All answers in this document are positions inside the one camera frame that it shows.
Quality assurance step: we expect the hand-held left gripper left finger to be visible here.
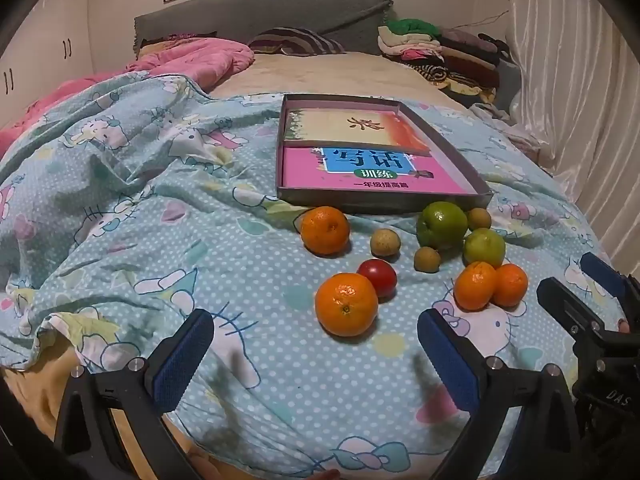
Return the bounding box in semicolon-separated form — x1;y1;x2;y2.
52;308;216;480

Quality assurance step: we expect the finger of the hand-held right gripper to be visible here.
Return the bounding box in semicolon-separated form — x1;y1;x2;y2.
536;276;610;347
580;251;640;311

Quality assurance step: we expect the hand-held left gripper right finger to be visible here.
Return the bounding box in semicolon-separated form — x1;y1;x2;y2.
416;308;584;480

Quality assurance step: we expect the small orange tangerine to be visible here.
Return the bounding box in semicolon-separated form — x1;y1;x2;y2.
492;263;530;308
453;261;498;311

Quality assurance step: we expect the brown longan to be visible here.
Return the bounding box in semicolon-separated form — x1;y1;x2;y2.
467;207;493;232
370;228;402;258
413;246;441;273

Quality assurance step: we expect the small green citrus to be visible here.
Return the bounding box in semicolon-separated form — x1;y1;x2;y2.
462;228;507;269

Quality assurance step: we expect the red tomato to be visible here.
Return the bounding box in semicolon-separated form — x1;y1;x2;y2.
356;258;398;299

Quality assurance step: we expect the large orange tangerine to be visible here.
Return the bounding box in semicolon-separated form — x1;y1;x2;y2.
314;272;379;337

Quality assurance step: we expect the grey cardboard box tray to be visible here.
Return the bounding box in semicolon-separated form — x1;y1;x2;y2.
276;93;495;215

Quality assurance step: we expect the medium orange tangerine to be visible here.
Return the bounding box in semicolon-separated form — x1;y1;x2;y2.
299;206;351;256

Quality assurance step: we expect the blue cat print blanket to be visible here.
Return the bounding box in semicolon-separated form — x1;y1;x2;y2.
0;72;616;480

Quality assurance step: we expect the yellow cloth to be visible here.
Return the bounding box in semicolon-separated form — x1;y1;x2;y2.
2;337;236;480

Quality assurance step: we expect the white satin curtain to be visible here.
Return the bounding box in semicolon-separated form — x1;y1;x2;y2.
502;0;640;241

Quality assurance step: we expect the white crumpled cloth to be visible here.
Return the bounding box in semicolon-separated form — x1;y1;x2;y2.
467;102;543;161

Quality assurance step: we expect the grey cushion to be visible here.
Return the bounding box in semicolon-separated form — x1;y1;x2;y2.
492;60;523;111

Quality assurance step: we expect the pink and blue book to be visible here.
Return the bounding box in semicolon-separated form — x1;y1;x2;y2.
283;146;476;196

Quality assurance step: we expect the pile of folded clothes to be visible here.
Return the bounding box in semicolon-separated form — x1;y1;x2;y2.
376;18;511;106

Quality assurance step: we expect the cream and orange book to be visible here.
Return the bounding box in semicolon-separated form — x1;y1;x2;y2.
285;107;432;157

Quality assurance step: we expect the pink quilt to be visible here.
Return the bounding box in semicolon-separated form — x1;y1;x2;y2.
0;37;256;148

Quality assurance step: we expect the beige bed sheet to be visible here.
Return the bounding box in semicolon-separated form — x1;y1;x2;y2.
207;50;468;111

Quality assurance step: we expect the yellow and maroon pillow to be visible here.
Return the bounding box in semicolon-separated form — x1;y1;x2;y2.
137;35;218;58

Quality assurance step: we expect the white wardrobe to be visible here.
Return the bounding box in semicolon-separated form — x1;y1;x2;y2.
0;0;96;126

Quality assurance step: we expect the purple striped pillow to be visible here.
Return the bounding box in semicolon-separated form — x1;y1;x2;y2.
247;27;346;57

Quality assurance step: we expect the grey headboard cover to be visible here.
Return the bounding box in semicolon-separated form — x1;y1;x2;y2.
133;0;396;58

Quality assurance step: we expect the thin wall cable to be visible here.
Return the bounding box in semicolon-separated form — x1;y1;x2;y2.
452;10;511;28

